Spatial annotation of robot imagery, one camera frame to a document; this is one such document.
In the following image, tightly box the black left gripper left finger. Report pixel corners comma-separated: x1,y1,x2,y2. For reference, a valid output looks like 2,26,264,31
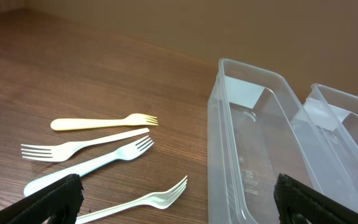
0,174,84,224

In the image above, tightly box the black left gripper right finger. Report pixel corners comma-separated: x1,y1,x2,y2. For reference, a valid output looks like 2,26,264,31
273,174,358,224

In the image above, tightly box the right clear plastic container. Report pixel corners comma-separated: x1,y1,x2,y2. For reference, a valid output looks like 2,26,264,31
291,83,358,193

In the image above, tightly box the clear plastic container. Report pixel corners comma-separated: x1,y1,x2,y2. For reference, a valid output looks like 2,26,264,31
291,83,358,193
208,58,358,223

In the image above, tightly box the left clear plastic container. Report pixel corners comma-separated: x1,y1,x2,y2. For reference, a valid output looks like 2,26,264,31
208,58,358,223

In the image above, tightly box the thin white plastic fork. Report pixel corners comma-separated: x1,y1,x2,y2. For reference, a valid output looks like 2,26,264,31
21,128,150,162

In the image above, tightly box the thick white plastic fork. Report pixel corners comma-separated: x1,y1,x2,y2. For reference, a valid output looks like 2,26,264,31
23,136,154,197

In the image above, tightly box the clear white plastic fork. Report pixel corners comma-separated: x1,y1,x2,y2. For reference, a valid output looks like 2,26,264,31
75,175,188,224

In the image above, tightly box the yellow plastic fork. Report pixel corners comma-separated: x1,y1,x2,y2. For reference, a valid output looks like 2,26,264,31
50,113,158,131

